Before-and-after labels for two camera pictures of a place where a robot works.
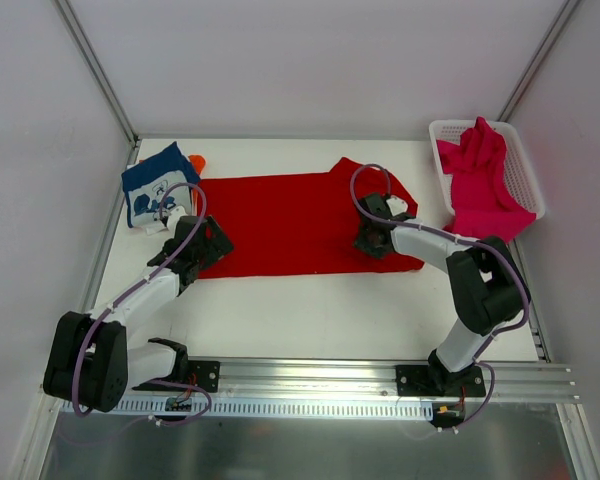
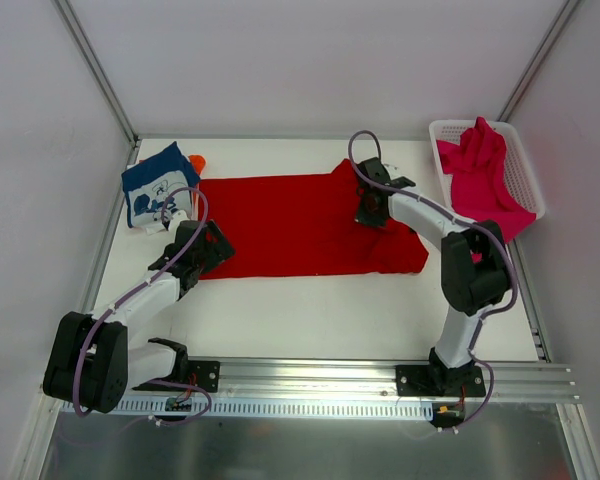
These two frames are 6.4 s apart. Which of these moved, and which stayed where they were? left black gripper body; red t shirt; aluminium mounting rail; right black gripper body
Moved: right black gripper body
Stayed: red t shirt; aluminium mounting rail; left black gripper body
